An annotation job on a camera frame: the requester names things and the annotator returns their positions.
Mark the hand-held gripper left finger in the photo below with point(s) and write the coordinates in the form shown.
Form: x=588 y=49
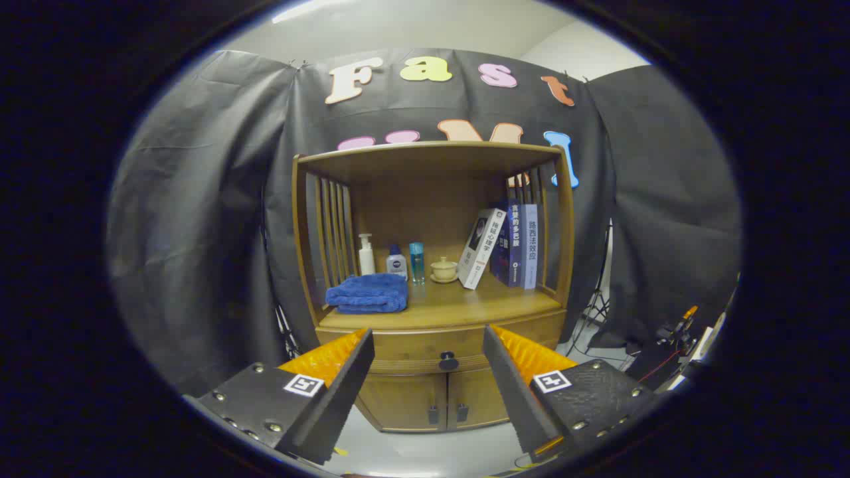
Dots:
x=339 y=398

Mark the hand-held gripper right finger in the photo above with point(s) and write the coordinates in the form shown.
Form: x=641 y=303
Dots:
x=514 y=392

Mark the black drawer knob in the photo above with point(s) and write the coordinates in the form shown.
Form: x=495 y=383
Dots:
x=449 y=362

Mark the wooden drawer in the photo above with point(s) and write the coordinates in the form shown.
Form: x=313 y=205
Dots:
x=425 y=342

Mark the wooden cabinet door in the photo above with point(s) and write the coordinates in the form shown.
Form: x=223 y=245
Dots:
x=405 y=401
x=475 y=398

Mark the wooden countertop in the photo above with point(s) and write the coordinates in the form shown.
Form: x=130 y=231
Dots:
x=478 y=302

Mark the wooden cabinet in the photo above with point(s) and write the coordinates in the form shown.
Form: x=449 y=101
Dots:
x=425 y=199

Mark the black tripod stand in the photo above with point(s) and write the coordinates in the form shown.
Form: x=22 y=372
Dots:
x=287 y=332
x=599 y=299

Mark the folded blue towel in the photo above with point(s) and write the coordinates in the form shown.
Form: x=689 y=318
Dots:
x=368 y=292

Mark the white pump bottle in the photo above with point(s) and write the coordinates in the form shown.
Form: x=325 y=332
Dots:
x=366 y=262

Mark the cream lidded teacup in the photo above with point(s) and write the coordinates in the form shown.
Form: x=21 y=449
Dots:
x=444 y=270

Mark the white bottle with blue cap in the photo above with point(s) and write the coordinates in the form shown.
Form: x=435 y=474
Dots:
x=396 y=265

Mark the dark blue book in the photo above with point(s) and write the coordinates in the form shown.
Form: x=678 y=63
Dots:
x=510 y=245

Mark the white book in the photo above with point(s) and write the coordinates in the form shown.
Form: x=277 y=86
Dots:
x=481 y=249

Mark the light blue book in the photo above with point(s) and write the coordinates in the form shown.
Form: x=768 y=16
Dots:
x=530 y=245

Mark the clear blue bottle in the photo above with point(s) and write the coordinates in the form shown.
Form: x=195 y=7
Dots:
x=417 y=262

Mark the black device with orange tip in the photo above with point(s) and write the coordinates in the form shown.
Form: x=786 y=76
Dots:
x=671 y=332

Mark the white table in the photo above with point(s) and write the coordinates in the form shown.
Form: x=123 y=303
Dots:
x=704 y=345

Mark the black backdrop cloth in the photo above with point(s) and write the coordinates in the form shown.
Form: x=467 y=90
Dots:
x=199 y=232

